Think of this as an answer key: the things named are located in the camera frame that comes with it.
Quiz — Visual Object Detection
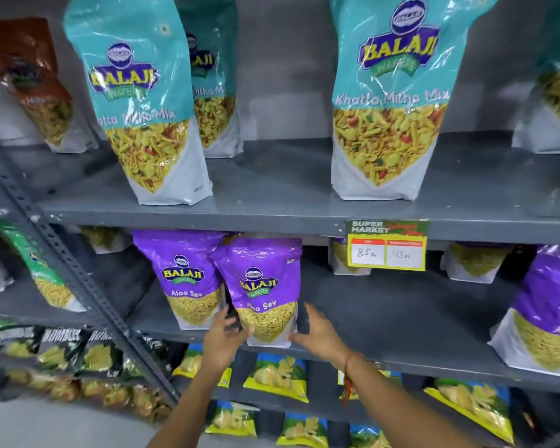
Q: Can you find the person's right hand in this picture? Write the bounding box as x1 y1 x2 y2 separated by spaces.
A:
288 301 354 370

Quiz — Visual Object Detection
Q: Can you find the row of black chip packets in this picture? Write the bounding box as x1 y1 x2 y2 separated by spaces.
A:
0 320 144 381

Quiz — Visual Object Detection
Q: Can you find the person's left forearm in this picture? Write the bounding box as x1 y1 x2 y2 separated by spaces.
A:
146 364 237 448

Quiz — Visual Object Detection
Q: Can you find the orange brown snack packet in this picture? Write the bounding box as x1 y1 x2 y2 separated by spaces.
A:
0 17 100 155

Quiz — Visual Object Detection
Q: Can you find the green snack packet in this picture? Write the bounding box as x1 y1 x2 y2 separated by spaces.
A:
0 221 87 314

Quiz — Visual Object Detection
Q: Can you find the teal snack mix packet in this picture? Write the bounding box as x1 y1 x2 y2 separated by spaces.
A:
511 0 560 155
328 0 501 202
62 0 214 207
175 0 245 159

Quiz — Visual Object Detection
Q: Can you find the yellow green price label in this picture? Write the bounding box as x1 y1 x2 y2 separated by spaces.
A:
346 219 430 272

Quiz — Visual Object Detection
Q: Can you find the grey metal shelf rack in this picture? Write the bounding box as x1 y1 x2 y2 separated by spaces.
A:
0 0 560 448

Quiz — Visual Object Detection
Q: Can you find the white-bottomed yellow snack packet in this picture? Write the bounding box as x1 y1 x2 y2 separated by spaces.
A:
81 226 132 255

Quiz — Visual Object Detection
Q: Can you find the grey slotted upright post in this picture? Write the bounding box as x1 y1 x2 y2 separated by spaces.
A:
0 117 180 408

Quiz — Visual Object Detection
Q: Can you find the red thread wristband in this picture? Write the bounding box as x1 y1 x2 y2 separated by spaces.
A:
342 352 366 407

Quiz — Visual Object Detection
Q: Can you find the row of orange chip packets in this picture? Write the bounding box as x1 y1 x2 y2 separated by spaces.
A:
6 367 172 422

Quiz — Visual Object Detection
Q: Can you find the row of blue yellow chip packets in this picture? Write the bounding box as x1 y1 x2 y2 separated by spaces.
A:
172 342 516 448

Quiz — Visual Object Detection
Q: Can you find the person's left hand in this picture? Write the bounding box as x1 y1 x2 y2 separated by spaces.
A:
200 304 256 375

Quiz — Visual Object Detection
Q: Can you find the person's right forearm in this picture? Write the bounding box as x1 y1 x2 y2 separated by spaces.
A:
342 355 479 448

